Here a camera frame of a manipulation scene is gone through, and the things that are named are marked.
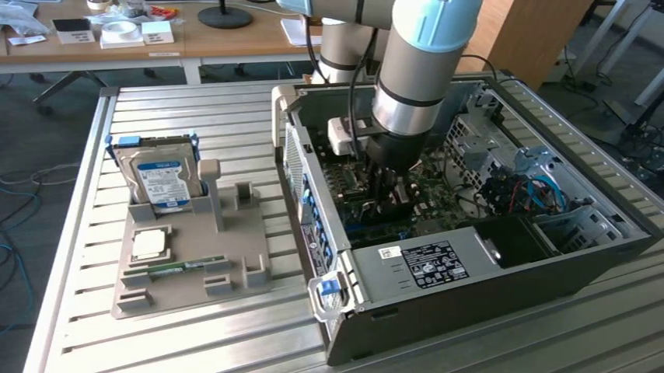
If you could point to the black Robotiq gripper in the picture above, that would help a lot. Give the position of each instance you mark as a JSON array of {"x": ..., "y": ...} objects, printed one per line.
[{"x": 397, "y": 153}]

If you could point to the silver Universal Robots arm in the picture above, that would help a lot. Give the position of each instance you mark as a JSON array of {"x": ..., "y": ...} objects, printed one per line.
[{"x": 415, "y": 77}]

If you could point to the CPU socket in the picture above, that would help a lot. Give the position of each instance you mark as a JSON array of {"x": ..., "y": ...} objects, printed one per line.
[{"x": 356, "y": 178}]

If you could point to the green motherboard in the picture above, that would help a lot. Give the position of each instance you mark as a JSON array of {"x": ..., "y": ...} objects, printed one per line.
[{"x": 441, "y": 194}]

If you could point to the grey power supply unit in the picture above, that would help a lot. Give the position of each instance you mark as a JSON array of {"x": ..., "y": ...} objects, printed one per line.
[{"x": 384, "y": 272}]

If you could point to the white paper stack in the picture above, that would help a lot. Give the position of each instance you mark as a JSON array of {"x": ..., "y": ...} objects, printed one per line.
[{"x": 296, "y": 35}]

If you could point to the blue case latch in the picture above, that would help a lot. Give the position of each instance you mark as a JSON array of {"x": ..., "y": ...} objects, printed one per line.
[{"x": 328, "y": 288}]

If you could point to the silver disk bay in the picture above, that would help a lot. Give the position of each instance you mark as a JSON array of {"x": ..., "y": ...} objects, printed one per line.
[{"x": 586, "y": 229}]

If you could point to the open black PC case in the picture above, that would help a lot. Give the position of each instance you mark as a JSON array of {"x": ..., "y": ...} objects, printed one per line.
[{"x": 467, "y": 311}]

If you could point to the grey plastic parts rack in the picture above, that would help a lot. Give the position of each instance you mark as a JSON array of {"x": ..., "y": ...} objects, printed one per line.
[{"x": 194, "y": 241}]

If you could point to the hard disk in blue caddy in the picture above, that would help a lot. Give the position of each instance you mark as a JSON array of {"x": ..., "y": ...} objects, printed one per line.
[{"x": 158, "y": 178}]

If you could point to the black round lamp base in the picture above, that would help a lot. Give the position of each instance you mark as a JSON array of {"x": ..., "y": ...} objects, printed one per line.
[{"x": 226, "y": 18}]

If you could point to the green RAM stick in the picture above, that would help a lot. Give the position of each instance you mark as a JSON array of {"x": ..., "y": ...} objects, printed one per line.
[{"x": 179, "y": 267}]

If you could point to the silver CPU chip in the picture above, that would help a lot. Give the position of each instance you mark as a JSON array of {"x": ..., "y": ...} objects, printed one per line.
[{"x": 150, "y": 245}]

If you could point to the plain white box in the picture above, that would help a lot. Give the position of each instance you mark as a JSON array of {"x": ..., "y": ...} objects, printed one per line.
[{"x": 155, "y": 33}]

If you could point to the flat white box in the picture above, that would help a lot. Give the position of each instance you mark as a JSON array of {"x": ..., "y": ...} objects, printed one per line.
[{"x": 122, "y": 42}]

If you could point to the white tape roll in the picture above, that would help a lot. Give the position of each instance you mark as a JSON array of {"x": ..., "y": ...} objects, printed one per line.
[{"x": 119, "y": 28}]

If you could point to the wooden desk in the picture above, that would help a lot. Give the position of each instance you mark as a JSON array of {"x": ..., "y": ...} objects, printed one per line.
[{"x": 78, "y": 52}]

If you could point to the beige tape roll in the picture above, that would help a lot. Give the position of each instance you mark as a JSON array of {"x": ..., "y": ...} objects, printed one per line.
[{"x": 99, "y": 4}]

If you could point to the white box with black top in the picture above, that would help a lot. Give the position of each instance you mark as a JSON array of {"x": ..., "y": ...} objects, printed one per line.
[{"x": 72, "y": 31}]

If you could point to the clear plastic bag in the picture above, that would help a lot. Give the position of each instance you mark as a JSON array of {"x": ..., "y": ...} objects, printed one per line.
[{"x": 20, "y": 21}]

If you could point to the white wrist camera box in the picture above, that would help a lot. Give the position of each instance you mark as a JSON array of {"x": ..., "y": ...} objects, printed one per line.
[{"x": 340, "y": 136}]

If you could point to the white table frame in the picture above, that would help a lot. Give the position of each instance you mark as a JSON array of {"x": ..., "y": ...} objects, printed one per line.
[{"x": 623, "y": 35}]

